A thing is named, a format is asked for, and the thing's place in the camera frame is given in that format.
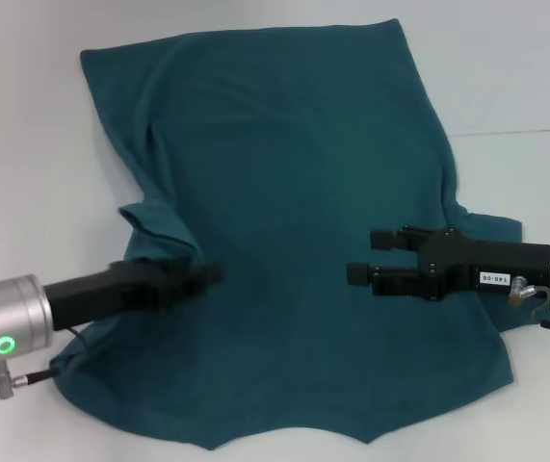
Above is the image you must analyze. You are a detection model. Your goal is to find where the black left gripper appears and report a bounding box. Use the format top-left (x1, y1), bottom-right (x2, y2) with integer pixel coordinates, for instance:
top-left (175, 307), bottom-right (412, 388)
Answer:
top-left (41, 256), bottom-right (223, 332)

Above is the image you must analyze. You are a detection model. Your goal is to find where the right arm cable with plug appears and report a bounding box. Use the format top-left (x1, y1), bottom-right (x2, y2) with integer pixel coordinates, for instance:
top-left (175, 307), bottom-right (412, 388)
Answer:
top-left (508, 274), bottom-right (550, 336)

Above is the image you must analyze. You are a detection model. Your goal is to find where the arm cable with plug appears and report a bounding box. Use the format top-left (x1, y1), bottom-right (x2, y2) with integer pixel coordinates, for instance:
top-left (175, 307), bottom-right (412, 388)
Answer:
top-left (508, 274), bottom-right (550, 336)
top-left (0, 324), bottom-right (93, 401)

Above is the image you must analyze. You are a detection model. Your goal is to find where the teal blue t-shirt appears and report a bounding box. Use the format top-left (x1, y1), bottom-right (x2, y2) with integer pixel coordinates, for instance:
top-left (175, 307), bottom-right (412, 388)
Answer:
top-left (51, 17), bottom-right (522, 438)

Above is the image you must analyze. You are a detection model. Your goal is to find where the left arm cable with plug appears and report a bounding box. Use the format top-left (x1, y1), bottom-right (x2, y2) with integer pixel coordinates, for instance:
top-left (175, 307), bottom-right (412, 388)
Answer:
top-left (0, 324), bottom-right (93, 401)

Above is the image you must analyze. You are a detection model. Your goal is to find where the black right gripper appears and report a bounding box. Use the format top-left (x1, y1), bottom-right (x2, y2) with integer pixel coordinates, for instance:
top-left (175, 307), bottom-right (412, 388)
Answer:
top-left (346, 224), bottom-right (550, 303)

